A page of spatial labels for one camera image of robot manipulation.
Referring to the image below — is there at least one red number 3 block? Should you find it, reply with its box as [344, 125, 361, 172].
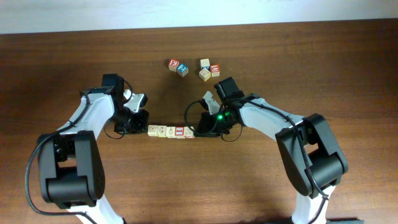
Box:
[168, 59, 180, 72]

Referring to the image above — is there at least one cream picture block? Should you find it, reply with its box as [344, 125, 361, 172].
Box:
[198, 68, 211, 82]
[200, 58, 210, 70]

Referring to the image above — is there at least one cream picture block middle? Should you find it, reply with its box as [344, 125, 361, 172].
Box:
[198, 68, 211, 82]

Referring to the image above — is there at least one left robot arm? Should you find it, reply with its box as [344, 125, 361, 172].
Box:
[24, 73, 149, 223]

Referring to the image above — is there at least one cream picture block top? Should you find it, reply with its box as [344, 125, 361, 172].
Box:
[200, 58, 210, 70]

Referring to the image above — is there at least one red letter U block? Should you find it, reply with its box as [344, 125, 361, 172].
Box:
[210, 64, 221, 77]

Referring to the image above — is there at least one red number 1 block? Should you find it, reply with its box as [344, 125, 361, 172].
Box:
[175, 127, 185, 139]

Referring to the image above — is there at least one blue number 2 block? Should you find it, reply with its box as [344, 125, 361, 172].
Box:
[177, 63, 189, 77]

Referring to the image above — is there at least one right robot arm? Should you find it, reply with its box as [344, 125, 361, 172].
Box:
[193, 77, 348, 223]

